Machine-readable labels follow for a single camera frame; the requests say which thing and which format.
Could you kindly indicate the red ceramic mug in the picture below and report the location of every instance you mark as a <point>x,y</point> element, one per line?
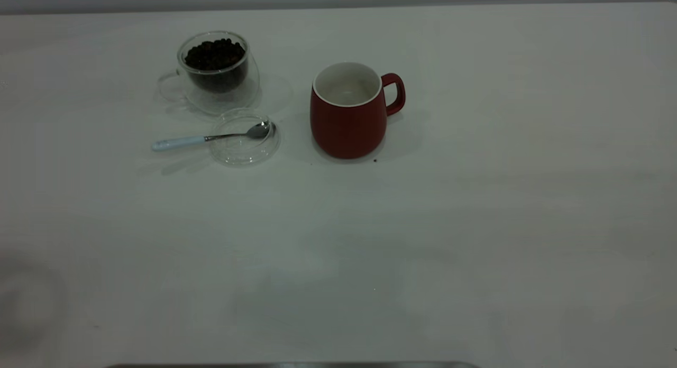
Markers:
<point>346,127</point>

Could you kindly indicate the clear glass saucer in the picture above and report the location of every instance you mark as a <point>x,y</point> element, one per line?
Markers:
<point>243,154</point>

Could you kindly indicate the dark coffee beans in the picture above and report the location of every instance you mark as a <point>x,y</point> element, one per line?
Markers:
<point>214,56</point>

